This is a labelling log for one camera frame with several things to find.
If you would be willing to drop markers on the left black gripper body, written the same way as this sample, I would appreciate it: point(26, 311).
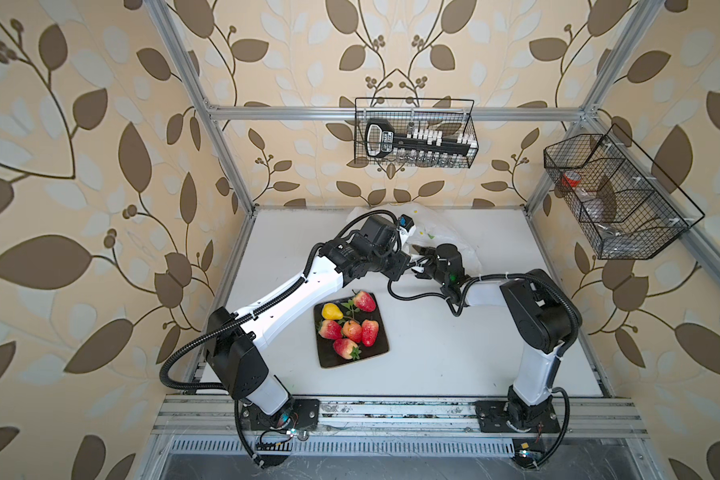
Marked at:
point(387, 261)

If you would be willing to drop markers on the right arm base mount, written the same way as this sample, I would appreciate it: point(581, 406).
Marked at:
point(541, 429)

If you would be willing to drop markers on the white plastic bag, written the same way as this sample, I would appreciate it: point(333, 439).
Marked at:
point(430, 228)

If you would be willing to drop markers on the side wire basket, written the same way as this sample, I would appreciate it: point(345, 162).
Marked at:
point(633, 207)

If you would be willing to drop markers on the yellow fake pear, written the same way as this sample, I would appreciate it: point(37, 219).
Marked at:
point(331, 311)

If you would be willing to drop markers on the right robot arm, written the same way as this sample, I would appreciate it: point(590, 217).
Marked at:
point(545, 318)

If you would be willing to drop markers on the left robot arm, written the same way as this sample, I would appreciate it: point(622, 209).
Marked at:
point(371, 243)

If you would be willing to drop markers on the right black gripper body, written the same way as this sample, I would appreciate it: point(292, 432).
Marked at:
point(431, 267)

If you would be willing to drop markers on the black square plate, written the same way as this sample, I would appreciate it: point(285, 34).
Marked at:
point(328, 358)

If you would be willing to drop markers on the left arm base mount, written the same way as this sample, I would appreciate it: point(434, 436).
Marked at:
point(264, 438)

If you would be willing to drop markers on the back wire basket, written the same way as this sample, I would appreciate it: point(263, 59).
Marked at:
point(451, 116)

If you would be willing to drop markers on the red orange fake pear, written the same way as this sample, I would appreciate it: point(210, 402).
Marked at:
point(352, 330)

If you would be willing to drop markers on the green fake leaf sprig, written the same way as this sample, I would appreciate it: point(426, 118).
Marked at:
point(350, 309)

